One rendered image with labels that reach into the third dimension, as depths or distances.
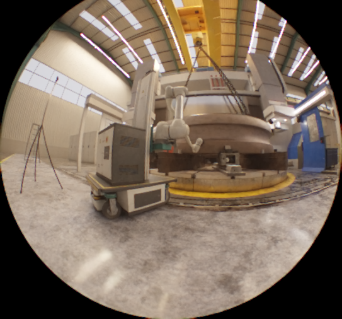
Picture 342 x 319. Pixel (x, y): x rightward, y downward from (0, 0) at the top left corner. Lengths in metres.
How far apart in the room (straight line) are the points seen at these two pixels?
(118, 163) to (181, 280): 0.90
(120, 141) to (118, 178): 0.31
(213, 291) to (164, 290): 0.20
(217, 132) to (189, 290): 2.62
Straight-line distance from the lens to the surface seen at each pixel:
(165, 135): 1.27
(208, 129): 2.69
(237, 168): 1.85
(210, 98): 6.57
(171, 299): 0.59
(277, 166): 2.72
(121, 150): 0.99
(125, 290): 0.62
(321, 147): 5.17
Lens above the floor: 0.56
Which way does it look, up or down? 6 degrees up
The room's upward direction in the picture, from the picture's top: 1 degrees clockwise
